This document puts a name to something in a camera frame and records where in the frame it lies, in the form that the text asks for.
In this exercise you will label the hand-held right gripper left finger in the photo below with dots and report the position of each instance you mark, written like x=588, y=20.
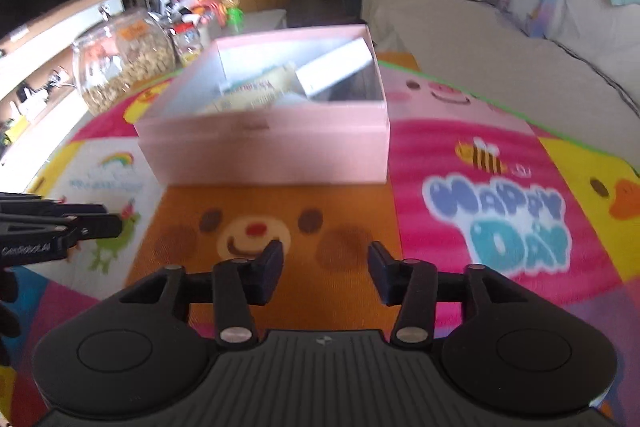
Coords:
x=270, y=269

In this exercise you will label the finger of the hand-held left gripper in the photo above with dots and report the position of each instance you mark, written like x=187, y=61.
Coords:
x=100, y=227
x=75, y=210

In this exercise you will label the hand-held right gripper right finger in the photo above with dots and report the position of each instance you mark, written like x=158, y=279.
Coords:
x=382, y=272

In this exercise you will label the pink cardboard box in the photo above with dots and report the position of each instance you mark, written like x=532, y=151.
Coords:
x=260, y=147

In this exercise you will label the cream cosmetic tube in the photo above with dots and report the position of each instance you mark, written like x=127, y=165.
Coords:
x=245, y=94

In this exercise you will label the white rectangular carton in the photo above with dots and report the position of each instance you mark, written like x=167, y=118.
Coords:
x=332, y=67

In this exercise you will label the person's left hand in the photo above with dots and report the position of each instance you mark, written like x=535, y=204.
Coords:
x=7, y=287

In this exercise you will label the colourful cartoon play mat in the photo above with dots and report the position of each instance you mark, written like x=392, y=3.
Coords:
x=425, y=147

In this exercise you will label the white television stand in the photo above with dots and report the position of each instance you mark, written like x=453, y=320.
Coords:
x=30, y=72

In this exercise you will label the glass jar of peanuts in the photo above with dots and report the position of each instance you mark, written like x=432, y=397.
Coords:
x=125, y=67

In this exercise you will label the small jar with red lid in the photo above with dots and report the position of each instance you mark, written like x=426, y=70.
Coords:
x=187, y=44

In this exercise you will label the green plastic bottle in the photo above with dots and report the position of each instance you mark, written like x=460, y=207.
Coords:
x=234, y=12

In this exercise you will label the grey sofa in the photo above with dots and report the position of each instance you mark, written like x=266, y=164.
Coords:
x=450, y=7

